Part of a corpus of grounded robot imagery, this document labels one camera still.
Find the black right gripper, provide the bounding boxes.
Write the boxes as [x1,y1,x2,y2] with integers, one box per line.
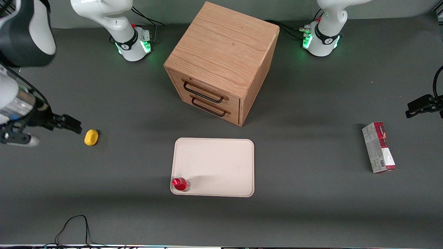
[0,99,83,148]

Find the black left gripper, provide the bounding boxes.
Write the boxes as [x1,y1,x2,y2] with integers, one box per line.
[405,94,443,119]

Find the red coke bottle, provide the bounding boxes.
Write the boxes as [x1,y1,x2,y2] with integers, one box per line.
[172,177,191,192]

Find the beige plastic tray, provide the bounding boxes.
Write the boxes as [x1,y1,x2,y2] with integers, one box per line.
[170,138,255,197]

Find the yellow lemon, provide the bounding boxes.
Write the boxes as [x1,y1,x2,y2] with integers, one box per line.
[84,129,99,146]

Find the red and grey carton box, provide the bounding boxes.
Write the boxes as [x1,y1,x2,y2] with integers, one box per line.
[362,121,397,174]

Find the wooden drawer cabinet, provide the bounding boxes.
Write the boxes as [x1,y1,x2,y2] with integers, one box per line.
[163,1,280,127]

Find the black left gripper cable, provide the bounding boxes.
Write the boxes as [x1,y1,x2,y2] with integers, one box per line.
[433,66,443,101]

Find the thin black looped cable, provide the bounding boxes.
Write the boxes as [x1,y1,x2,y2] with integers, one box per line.
[55,215,104,248]

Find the black left arm base cable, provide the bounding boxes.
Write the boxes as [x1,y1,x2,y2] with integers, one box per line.
[264,19,309,39]

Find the black arm base cable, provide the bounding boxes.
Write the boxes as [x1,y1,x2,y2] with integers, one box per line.
[264,19,309,39]
[132,3,166,27]

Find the black right arm base cable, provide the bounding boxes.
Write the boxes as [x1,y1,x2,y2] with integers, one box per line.
[132,3,166,27]

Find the black wire drawer handle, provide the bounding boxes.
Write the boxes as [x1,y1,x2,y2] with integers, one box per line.
[191,98,227,117]
[182,81,225,103]

